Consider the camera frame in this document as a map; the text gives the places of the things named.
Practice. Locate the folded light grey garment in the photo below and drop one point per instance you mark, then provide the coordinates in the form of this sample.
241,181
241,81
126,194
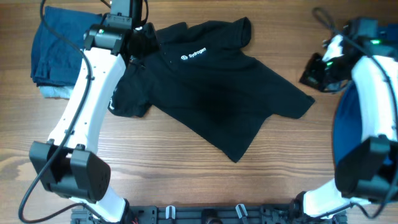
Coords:
56,91

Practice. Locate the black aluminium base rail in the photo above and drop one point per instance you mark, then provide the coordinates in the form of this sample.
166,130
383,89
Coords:
238,214

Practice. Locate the black polo shirt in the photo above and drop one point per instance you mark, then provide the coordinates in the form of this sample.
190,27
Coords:
201,77

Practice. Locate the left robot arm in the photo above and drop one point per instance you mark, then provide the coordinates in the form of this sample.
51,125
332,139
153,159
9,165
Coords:
67,163

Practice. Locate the folded navy blue garment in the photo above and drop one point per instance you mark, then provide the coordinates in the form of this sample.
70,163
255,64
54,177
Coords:
54,62

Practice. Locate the blue polo shirt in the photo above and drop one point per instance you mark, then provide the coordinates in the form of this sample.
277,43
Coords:
368,108

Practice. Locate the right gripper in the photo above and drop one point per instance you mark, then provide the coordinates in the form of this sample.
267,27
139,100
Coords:
312,74

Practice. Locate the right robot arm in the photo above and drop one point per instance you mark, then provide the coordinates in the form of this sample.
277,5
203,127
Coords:
368,174

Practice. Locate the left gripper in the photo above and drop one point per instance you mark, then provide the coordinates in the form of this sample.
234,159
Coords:
153,44

